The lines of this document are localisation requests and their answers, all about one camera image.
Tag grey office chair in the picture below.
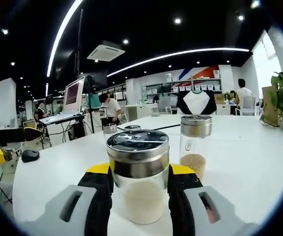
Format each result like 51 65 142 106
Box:
151 95 172 116

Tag white laptop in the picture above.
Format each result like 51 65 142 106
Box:
39 75 86 125

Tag white mesh office chair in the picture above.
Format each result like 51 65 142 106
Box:
239 95 257 116

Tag black legged laptop desk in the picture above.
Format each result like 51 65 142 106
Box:
38 115 88 150

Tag black computer mouse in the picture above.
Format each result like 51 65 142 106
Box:
21 149 40 163

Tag grey storage shelf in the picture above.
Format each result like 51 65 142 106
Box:
141 78 223 99

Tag tall seasoning bottle brown contents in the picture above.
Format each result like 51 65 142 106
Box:
179 115 213 184

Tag group of round ceiling downlights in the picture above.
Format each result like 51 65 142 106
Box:
0 0 261 82

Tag narrow window with blinds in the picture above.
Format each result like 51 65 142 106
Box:
251 34 282 74

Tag black hanging monitor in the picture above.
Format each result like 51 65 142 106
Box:
82 70 108 86

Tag white office desk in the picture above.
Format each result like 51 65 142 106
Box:
125 103 158 122

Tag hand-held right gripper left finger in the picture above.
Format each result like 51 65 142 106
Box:
21 162 113 236

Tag white ceiling light strip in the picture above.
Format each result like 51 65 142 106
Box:
106 48 251 78
46 0 84 77

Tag row of white storage bins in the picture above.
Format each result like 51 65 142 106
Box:
173 85 222 91

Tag teal panel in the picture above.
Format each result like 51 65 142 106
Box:
85 93 101 109

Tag black yellow office chair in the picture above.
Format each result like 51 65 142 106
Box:
23 126 45 149

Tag ceiling air conditioner unit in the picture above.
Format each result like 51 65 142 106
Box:
86 40 126 61

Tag brown paper bag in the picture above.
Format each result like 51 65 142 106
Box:
261 86 281 128

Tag black stand pole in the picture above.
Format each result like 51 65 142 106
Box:
74 9 85 74

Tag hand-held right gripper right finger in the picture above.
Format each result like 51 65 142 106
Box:
167 164 259 236

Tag tall seasoning bottle white contents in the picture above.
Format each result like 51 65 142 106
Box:
106 129 170 226

